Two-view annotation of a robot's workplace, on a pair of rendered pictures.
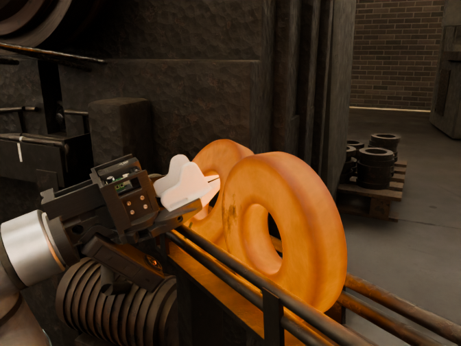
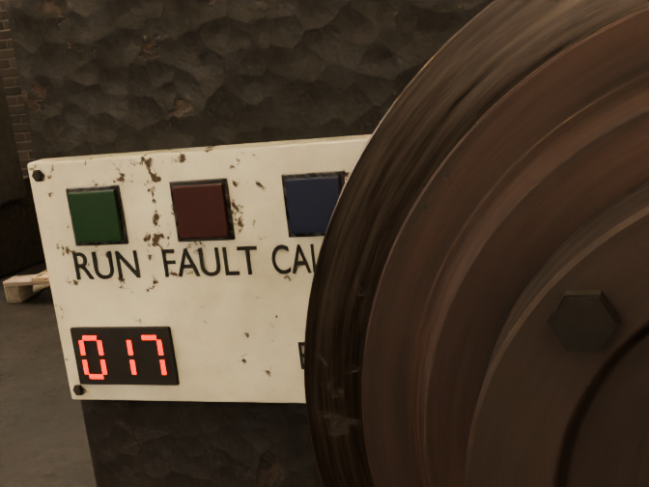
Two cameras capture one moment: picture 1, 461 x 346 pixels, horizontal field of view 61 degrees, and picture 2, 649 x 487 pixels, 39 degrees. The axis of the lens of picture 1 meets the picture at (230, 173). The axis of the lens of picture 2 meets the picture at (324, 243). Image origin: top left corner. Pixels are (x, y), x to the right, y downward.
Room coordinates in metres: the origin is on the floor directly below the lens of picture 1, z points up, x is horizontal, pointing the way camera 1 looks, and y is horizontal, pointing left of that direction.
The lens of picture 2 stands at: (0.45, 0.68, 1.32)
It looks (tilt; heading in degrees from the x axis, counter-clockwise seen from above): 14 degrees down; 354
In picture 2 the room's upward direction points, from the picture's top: 7 degrees counter-clockwise
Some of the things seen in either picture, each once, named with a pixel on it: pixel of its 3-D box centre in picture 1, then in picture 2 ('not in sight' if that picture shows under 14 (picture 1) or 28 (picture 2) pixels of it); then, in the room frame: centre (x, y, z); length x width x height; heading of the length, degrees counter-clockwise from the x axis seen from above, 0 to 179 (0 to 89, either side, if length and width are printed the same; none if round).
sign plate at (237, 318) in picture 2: not in sight; (217, 277); (1.07, 0.70, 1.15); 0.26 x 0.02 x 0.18; 66
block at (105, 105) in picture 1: (125, 159); not in sight; (0.75, 0.21, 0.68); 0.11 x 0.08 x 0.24; 156
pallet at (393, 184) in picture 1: (310, 154); not in sight; (2.55, -0.54, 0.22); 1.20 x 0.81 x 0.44; 64
